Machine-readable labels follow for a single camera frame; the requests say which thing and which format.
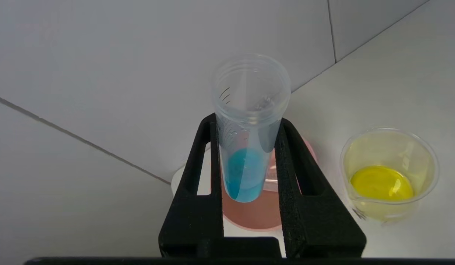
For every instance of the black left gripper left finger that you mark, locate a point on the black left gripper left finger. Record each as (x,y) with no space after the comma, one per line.
(190,221)

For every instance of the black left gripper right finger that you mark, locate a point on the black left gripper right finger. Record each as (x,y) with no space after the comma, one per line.
(316,224)

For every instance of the clear graduated plastic test tube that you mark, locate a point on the clear graduated plastic test tube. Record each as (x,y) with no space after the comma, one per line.
(271,180)
(246,173)

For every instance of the clear glass beaker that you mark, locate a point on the clear glass beaker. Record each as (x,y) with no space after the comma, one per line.
(382,184)

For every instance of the pink bowl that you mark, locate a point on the pink bowl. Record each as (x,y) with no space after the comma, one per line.
(253,215)

